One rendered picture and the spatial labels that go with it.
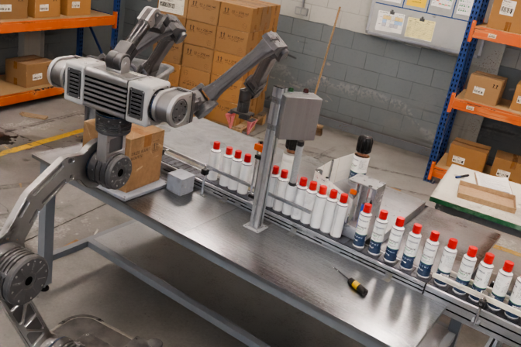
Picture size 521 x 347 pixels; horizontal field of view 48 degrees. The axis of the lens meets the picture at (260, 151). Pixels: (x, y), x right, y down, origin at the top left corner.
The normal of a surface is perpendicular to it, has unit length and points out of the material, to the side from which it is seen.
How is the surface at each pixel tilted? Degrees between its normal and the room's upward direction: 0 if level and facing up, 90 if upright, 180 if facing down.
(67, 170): 90
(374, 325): 0
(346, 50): 90
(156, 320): 0
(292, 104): 90
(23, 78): 90
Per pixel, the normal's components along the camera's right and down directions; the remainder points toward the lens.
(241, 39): -0.37, 0.26
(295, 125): 0.33, 0.38
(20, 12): 0.87, 0.32
